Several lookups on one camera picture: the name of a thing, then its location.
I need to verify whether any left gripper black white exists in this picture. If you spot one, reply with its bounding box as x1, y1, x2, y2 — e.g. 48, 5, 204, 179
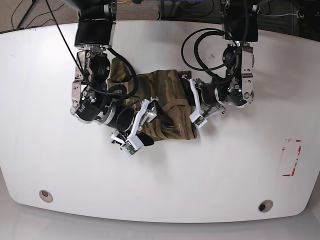
181, 74, 227, 119

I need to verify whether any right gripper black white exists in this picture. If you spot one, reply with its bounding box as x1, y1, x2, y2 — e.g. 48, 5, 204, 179
107, 97, 174, 147

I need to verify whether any camouflage t-shirt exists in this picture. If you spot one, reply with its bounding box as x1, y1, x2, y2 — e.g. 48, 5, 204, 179
107, 57, 199, 142

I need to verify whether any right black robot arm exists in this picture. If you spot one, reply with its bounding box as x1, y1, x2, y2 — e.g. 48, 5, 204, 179
67, 0, 174, 150

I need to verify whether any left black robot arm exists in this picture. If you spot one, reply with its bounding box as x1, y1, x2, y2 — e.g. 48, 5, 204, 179
187, 0, 259, 126

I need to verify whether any red tape rectangle marking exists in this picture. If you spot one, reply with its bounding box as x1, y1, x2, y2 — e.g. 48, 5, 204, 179
280, 139, 302, 177

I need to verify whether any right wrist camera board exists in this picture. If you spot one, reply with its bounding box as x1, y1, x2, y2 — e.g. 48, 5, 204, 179
120, 135, 144, 157

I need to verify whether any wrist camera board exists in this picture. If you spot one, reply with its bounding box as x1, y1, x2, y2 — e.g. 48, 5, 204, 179
189, 111, 208, 128
120, 135, 144, 157

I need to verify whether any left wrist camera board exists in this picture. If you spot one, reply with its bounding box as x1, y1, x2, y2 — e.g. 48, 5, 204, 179
189, 111, 208, 128

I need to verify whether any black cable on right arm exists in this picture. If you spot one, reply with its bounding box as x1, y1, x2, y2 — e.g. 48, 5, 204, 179
107, 47, 139, 133

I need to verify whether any black cable loop on table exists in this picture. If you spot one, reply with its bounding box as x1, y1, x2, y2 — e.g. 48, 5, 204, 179
180, 26, 231, 78

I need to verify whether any left table cable grommet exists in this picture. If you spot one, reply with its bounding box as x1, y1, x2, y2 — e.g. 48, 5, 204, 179
39, 190, 53, 203

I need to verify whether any table cable grommet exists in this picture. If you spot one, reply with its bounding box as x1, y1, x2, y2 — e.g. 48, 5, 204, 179
258, 199, 273, 213
39, 190, 53, 203

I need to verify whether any white cable on floor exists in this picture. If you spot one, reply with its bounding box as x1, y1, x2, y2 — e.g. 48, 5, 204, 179
258, 12, 301, 18

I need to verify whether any right table cable grommet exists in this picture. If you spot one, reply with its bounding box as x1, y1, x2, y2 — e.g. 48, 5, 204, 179
258, 199, 273, 213

